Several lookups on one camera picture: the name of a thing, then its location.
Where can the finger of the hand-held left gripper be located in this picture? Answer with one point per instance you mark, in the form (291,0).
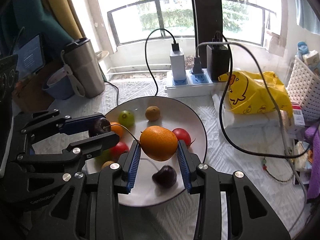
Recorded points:
(75,125)
(100,142)

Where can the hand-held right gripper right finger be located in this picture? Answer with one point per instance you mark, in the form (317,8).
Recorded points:
(183,167)

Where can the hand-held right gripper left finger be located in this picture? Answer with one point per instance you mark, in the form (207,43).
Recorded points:
(133,167)

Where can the dark cherry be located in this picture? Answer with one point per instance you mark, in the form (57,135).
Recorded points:
(98,127)

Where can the dark plum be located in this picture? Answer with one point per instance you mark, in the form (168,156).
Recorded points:
(164,176)

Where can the red apple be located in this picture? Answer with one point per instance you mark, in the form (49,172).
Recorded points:
(120,148)

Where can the brown kiwi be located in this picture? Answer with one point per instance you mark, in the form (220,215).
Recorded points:
(108,164)

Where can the white plate with dark rim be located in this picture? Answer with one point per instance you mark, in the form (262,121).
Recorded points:
(145,196)

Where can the large orange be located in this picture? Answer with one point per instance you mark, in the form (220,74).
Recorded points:
(158,143)

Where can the green jujube with brown spot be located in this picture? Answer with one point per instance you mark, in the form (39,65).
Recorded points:
(126,118)

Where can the small orange kumquat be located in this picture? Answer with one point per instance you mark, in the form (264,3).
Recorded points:
(117,130)
(152,113)

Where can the red cherry tomato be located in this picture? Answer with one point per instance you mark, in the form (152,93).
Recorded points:
(181,135)

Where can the blue bowl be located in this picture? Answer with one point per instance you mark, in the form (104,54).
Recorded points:
(60,91)

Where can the white pink inner bowl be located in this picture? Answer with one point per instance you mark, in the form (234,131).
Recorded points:
(56,78)

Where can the white textured tablecloth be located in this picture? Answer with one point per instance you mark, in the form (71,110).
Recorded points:
(237,192)

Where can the white paper box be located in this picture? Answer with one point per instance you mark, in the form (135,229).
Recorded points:
(242,123)

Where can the dark tablet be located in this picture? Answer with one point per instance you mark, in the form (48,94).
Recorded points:
(32,55)

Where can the white blue power strip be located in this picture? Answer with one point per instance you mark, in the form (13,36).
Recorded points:
(190,84)

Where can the grey plug adapter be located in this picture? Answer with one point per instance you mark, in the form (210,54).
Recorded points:
(196,67)

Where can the yellow duck print bag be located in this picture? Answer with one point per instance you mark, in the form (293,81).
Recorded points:
(252,92)

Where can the white charger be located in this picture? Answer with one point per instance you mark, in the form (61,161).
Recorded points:
(178,65)

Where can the black charger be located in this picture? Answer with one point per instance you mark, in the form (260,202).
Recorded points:
(220,62)

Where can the teal curtain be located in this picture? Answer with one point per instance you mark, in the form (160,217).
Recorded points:
(25,17)

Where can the yellow curtain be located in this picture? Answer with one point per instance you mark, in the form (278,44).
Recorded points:
(65,5)

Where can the printed wipes packet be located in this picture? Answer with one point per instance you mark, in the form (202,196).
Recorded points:
(303,155)

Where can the red white small box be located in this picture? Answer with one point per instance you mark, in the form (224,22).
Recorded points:
(297,115)

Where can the purple cloth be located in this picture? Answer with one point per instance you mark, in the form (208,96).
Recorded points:
(313,160)

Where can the black balcony railing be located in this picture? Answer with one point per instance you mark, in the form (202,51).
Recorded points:
(159,15)

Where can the white perforated basket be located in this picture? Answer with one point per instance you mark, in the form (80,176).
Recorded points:
(302,90)

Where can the black window pillar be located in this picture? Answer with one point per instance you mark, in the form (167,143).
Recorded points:
(206,10)

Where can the tissue packet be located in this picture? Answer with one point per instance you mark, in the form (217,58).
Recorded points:
(312,60)

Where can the blue patterned pack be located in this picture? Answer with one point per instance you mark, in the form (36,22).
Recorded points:
(302,48)

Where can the hanging light teal cloth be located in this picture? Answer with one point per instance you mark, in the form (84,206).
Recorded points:
(307,7)

